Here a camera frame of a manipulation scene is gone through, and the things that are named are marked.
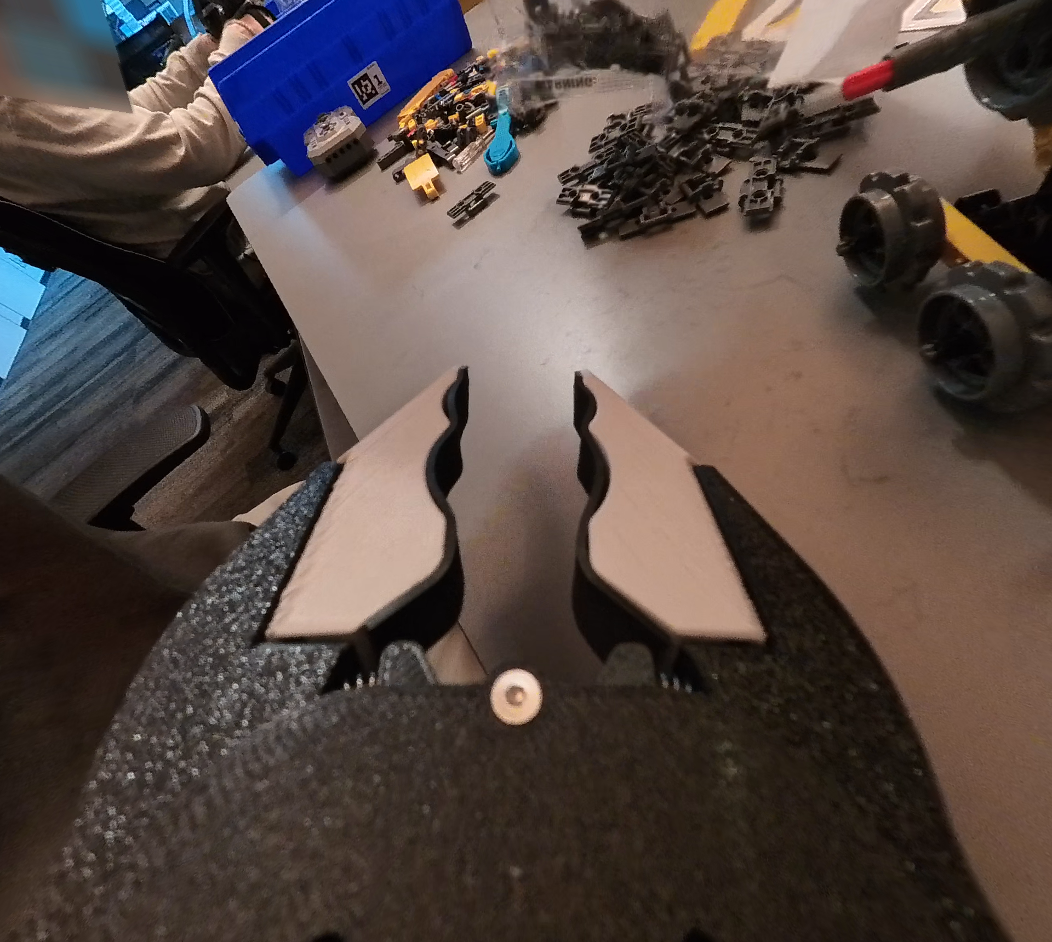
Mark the pile of grey track links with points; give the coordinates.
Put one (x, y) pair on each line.
(698, 145)

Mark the pile of toy brick parts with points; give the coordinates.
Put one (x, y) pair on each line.
(448, 112)

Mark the person's tan trousers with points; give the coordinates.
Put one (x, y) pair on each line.
(205, 539)

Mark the blue plastic bin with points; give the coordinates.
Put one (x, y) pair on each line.
(329, 46)

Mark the blue brick separator tool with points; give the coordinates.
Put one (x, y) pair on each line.
(501, 149)

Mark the yellow toy brick panel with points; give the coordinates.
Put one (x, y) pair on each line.
(723, 13)

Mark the black office chair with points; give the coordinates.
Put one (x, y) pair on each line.
(189, 317)

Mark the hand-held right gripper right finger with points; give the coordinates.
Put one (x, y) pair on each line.
(666, 547)

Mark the grey toy motor block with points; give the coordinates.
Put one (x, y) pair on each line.
(337, 140)

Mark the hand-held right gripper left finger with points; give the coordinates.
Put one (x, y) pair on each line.
(370, 547)

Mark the yellow and black sticker sheet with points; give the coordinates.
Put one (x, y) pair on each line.
(937, 13)

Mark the loose grey brick part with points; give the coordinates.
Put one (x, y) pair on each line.
(473, 206)

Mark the clear bag of grey parts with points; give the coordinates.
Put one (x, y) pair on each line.
(608, 29)

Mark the grey mesh office chair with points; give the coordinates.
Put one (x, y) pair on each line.
(140, 457)

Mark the yellow toy brick vehicle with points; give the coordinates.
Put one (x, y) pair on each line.
(978, 334)

